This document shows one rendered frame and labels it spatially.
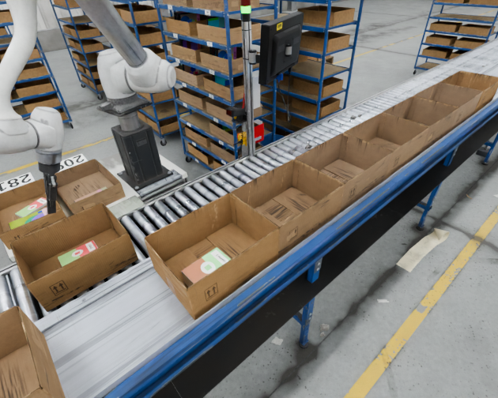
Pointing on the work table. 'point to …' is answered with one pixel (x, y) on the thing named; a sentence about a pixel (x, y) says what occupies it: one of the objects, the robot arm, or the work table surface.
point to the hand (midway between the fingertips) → (50, 205)
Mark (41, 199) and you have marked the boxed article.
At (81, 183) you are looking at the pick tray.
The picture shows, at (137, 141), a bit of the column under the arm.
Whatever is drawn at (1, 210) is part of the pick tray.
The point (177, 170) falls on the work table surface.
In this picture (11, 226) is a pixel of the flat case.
